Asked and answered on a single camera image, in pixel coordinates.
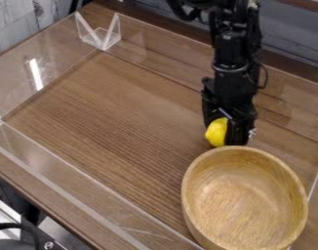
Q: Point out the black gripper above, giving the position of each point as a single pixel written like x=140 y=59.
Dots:
x=228 y=98

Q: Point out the brown wooden bowl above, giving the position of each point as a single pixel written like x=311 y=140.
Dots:
x=244 y=200

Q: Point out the yellow lemon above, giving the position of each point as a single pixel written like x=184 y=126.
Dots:
x=217 y=132

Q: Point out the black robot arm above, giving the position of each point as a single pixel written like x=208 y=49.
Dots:
x=240 y=73

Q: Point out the clear acrylic tray wall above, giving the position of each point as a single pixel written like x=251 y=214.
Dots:
x=101 y=128

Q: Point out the clear acrylic corner bracket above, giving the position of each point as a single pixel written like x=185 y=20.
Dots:
x=100 y=37

